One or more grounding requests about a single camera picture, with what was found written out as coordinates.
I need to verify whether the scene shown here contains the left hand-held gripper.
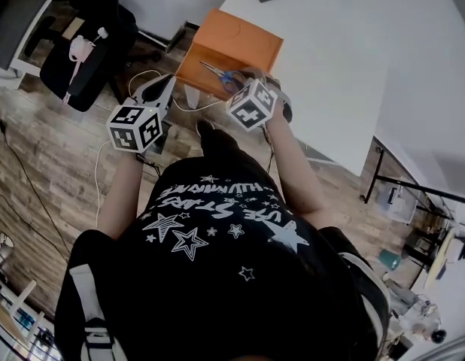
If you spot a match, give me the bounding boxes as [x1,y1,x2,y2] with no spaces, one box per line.
[105,74,178,155]

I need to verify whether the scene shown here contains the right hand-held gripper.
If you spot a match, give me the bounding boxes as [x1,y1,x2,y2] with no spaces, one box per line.
[225,66,294,132]

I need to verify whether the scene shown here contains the blue handled scissors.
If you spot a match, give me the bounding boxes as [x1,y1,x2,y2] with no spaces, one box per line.
[199,60,249,95]

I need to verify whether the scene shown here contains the orange cardboard box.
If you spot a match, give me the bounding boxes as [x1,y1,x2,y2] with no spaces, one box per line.
[174,8,285,102]

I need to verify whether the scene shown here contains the person's right forearm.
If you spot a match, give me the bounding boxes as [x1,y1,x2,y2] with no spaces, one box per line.
[263,101,324,217]

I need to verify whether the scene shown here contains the person's left forearm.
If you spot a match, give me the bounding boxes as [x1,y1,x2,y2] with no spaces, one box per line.
[98,154,144,241]

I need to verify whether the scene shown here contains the person's dark shoe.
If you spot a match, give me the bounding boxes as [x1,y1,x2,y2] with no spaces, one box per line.
[194,119,219,139]

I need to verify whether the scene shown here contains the white table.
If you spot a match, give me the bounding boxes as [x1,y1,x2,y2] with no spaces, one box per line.
[183,0,391,177]

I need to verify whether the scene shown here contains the black office chair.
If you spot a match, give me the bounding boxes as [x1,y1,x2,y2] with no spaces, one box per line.
[23,0,163,113]

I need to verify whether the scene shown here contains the pink white bag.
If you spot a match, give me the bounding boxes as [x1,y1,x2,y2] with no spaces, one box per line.
[61,26,110,107]

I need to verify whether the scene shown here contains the black star print shirt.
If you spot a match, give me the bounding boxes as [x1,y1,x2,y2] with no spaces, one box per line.
[53,155,392,361]

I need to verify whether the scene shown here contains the whiteboard on black stand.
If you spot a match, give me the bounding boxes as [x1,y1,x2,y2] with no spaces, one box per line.
[361,135,465,229]

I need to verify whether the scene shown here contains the teal cup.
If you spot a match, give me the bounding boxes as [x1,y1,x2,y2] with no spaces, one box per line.
[378,249,402,273]

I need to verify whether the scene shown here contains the black stool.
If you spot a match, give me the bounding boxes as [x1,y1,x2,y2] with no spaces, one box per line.
[403,226,450,267]

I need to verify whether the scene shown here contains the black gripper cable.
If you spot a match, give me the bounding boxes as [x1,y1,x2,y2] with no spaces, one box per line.
[260,124,276,174]
[135,154,163,177]

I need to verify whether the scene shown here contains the white floor cable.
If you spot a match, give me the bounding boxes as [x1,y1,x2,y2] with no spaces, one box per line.
[93,68,226,226]

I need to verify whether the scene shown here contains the black floor cable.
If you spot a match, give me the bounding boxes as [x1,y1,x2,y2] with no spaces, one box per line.
[0,114,72,263]

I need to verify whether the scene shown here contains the white shoulder strap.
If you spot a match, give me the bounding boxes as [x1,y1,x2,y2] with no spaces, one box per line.
[68,262,128,361]
[337,251,392,340]

